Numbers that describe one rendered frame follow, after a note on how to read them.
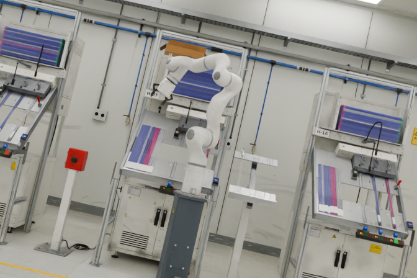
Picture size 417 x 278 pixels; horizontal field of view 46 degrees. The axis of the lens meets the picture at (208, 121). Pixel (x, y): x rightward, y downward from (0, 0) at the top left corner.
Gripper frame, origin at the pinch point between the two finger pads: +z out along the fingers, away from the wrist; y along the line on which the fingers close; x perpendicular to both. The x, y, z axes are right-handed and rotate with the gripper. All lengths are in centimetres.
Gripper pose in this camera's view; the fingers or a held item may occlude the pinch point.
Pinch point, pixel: (156, 99)
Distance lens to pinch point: 331.3
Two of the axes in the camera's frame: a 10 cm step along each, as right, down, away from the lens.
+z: -6.1, 7.9, -0.8
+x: 3.0, 1.3, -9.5
